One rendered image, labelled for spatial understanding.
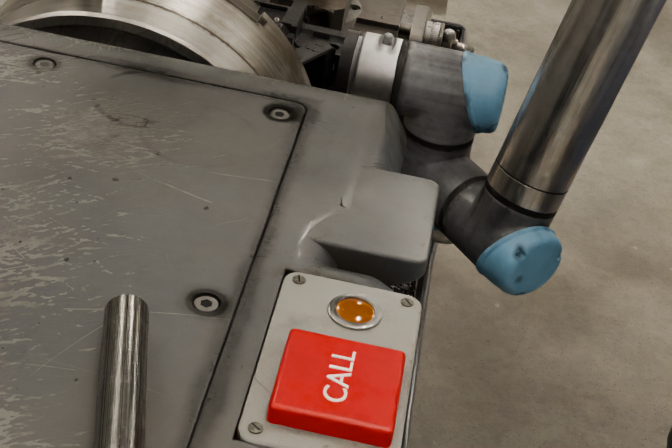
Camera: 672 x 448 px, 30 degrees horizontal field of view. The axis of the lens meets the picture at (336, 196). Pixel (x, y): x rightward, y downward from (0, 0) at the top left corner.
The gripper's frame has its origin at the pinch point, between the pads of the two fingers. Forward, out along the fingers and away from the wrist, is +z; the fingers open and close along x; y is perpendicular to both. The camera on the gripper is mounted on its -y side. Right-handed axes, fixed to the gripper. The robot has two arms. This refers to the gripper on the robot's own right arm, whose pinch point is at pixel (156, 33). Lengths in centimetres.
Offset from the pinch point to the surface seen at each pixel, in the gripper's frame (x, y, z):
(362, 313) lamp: 18, -58, -27
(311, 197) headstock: 17, -48, -23
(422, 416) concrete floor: -108, 72, -40
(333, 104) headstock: 17.2, -36.6, -22.0
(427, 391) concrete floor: -108, 79, -40
